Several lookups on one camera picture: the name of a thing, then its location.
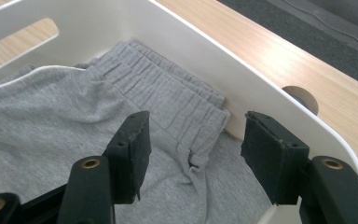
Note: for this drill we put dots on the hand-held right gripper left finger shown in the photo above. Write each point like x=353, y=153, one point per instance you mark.
x=130, y=155

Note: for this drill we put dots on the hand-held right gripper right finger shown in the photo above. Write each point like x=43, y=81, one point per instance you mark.
x=270, y=155

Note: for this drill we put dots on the grey shorts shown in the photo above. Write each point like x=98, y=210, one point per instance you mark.
x=74, y=118

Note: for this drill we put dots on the white plastic storage bin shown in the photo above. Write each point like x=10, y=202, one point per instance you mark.
x=199, y=68

